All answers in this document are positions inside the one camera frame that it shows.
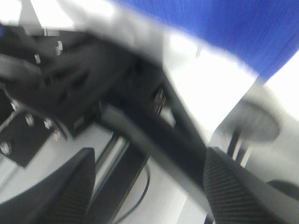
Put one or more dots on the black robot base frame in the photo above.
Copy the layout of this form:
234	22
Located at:
66	82

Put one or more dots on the blue towel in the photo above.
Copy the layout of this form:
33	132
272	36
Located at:
262	33

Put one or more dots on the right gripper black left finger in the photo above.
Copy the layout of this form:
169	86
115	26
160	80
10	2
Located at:
60	198

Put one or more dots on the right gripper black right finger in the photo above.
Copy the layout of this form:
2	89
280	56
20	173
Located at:
236	196

